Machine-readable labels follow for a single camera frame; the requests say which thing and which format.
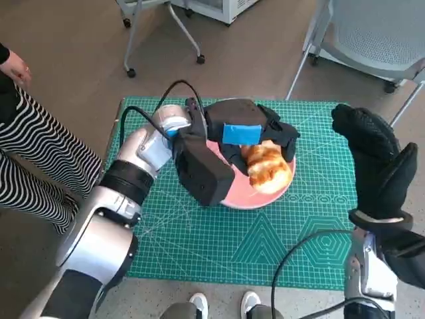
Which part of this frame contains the white cabinet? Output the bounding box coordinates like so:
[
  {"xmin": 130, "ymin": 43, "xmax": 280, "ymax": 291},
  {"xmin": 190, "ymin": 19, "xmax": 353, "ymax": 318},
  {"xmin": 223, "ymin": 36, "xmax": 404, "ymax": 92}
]
[{"xmin": 171, "ymin": 0, "xmax": 260, "ymax": 26}]

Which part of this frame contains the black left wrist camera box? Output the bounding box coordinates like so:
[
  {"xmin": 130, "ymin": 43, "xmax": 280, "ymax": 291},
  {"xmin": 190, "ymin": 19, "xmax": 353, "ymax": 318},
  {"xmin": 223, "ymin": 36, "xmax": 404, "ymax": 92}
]
[{"xmin": 174, "ymin": 97, "xmax": 235, "ymax": 207}]

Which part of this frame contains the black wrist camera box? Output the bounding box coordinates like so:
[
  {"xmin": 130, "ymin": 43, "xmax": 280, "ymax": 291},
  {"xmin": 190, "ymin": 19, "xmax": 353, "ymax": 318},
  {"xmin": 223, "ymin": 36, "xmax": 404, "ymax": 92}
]
[
  {"xmin": 378, "ymin": 229, "xmax": 425, "ymax": 290},
  {"xmin": 174, "ymin": 97, "xmax": 235, "ymax": 207}
]

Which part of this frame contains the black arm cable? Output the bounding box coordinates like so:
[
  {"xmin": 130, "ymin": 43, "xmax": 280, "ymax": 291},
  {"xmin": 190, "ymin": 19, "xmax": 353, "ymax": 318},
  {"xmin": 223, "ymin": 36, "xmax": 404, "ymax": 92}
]
[
  {"xmin": 271, "ymin": 229, "xmax": 398, "ymax": 319},
  {"xmin": 120, "ymin": 79, "xmax": 204, "ymax": 149}
]

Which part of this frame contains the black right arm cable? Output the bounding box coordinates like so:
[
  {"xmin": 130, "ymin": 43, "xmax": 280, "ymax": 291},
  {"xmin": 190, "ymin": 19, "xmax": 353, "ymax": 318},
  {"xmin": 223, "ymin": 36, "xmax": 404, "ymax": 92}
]
[{"xmin": 271, "ymin": 229, "xmax": 398, "ymax": 319}]

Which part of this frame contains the person's hand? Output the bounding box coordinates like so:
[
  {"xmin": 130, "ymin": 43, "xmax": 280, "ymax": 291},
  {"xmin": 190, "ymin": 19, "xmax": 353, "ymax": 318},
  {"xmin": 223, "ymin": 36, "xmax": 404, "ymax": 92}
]
[{"xmin": 0, "ymin": 49, "xmax": 33, "ymax": 89}]

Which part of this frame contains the person with white shoes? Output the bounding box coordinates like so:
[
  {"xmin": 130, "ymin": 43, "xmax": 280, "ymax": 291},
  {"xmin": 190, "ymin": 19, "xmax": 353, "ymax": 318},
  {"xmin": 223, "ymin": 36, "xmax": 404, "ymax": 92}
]
[{"xmin": 159, "ymin": 290, "xmax": 286, "ymax": 319}]

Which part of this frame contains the pink bowl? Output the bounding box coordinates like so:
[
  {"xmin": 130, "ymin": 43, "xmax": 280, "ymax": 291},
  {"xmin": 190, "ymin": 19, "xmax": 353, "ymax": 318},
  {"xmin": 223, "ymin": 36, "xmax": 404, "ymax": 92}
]
[{"xmin": 203, "ymin": 97, "xmax": 298, "ymax": 209}]

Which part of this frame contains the grey castor frame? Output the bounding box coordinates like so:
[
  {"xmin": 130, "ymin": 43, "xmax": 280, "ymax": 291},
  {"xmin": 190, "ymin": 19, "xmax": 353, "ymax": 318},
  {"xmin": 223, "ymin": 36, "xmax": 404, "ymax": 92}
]
[{"xmin": 114, "ymin": 0, "xmax": 206, "ymax": 79}]

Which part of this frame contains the bare black left hand blue tape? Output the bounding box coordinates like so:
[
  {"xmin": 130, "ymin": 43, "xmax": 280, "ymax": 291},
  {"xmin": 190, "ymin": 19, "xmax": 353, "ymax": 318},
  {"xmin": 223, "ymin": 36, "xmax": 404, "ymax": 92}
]
[{"xmin": 203, "ymin": 97, "xmax": 301, "ymax": 177}]

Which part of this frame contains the green cutting mat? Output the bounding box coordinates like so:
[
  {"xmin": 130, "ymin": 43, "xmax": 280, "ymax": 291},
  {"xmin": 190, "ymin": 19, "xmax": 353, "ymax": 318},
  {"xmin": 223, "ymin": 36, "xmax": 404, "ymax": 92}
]
[{"xmin": 108, "ymin": 96, "xmax": 359, "ymax": 291}]

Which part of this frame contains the orange swirled toy bread loaf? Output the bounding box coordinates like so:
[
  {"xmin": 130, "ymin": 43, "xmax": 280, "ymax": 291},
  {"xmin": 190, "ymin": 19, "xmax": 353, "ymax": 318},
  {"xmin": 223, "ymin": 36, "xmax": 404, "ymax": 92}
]
[{"xmin": 239, "ymin": 139, "xmax": 295, "ymax": 195}]

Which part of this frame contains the standing person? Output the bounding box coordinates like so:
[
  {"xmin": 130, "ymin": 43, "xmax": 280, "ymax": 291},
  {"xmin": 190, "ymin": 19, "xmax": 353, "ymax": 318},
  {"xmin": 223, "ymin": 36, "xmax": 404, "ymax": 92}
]
[{"xmin": 0, "ymin": 41, "xmax": 104, "ymax": 235}]

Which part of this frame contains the grey mesh chair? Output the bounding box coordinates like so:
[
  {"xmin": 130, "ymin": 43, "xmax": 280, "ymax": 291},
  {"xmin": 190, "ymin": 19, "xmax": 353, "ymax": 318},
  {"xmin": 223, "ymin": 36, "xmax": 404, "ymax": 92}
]
[{"xmin": 284, "ymin": 0, "xmax": 425, "ymax": 127}]

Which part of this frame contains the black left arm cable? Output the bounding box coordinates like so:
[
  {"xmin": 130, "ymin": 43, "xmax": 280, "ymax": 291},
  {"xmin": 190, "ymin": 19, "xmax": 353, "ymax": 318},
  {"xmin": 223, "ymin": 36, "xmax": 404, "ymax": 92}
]
[{"xmin": 120, "ymin": 79, "xmax": 204, "ymax": 149}]

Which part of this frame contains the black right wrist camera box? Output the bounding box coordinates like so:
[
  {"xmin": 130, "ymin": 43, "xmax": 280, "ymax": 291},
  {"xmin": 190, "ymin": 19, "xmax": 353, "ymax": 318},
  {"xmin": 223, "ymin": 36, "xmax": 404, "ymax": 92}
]
[{"xmin": 378, "ymin": 229, "xmax": 425, "ymax": 290}]

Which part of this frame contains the black knitted gloved right hand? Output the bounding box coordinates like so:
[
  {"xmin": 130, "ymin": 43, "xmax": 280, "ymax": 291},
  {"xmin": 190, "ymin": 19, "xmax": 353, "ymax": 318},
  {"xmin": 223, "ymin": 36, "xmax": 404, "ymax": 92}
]
[{"xmin": 331, "ymin": 103, "xmax": 418, "ymax": 219}]

